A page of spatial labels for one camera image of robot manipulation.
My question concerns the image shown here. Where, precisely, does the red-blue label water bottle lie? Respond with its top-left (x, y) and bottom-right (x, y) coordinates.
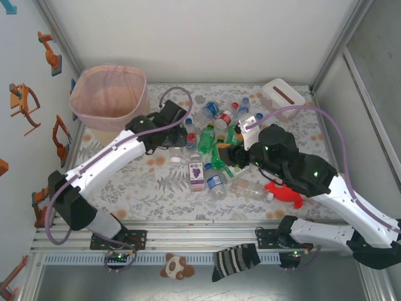
top-left (184, 117), bottom-right (198, 151)

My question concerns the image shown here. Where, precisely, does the lime label clear bottle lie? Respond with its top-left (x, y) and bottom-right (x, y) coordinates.
top-left (224, 162), bottom-right (251, 179)

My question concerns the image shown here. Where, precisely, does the clear white-cap bottle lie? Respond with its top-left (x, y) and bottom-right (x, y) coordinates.
top-left (169, 146), bottom-right (185, 164)

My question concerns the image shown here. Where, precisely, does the blue label clear bottle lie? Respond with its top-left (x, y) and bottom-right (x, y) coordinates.
top-left (204, 162), bottom-right (228, 200)

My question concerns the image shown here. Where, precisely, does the red label red-cap bottle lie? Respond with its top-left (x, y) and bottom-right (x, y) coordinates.
top-left (214, 102), bottom-right (239, 130)

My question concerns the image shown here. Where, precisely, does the grape juice bottle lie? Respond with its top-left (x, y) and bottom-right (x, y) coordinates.
top-left (187, 152), bottom-right (207, 192)

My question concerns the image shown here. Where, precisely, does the clear label-less plastic bottle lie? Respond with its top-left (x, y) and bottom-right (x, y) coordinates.
top-left (230, 179), bottom-right (275, 201)

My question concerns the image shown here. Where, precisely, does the crushed blue label bottle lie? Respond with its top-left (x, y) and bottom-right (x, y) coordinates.
top-left (192, 99), bottom-right (222, 125)

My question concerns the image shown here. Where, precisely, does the beige bin with pink liner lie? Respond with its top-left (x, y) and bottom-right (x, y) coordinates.
top-left (69, 64), bottom-right (150, 148)

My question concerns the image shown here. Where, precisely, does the red shark toy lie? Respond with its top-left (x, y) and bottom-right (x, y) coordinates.
top-left (264, 178), bottom-right (305, 209)

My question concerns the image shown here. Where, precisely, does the white tissue box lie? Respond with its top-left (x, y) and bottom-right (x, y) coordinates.
top-left (261, 77), bottom-right (306, 122)

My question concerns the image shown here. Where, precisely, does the floral tablecloth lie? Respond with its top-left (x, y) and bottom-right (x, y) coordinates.
top-left (67, 83), bottom-right (345, 222)

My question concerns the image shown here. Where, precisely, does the grey side panel bar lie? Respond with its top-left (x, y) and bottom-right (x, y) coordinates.
top-left (341, 46), bottom-right (401, 192)

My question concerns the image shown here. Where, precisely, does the black white striped sock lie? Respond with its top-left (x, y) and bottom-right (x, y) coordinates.
top-left (211, 243), bottom-right (262, 283)

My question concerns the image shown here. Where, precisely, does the small lit circuit board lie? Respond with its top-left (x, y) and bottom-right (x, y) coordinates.
top-left (280, 250), bottom-right (303, 268)
top-left (105, 250), bottom-right (129, 263)

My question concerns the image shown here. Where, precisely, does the brown white panda plush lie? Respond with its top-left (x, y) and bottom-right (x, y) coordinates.
top-left (160, 252), bottom-right (195, 280)

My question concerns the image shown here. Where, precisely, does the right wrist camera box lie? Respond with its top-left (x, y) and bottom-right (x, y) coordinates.
top-left (237, 115), bottom-right (264, 151)

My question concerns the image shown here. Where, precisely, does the aluminium rail beam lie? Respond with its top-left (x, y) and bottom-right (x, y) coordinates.
top-left (29, 219), bottom-right (378, 253)

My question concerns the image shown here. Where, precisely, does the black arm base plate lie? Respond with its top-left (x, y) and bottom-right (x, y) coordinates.
top-left (90, 230), bottom-right (148, 251)
top-left (256, 228), bottom-right (314, 251)

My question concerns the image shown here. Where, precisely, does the blue orange wall decal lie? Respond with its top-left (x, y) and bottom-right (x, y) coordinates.
top-left (70, 78), bottom-right (78, 122)

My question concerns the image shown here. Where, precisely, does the white slotted cable tray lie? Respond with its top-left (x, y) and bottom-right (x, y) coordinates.
top-left (42, 253), bottom-right (283, 266)

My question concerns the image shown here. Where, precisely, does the aluminium frame post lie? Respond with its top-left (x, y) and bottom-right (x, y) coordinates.
top-left (36, 0), bottom-right (83, 76)
top-left (308, 0), bottom-right (376, 93)

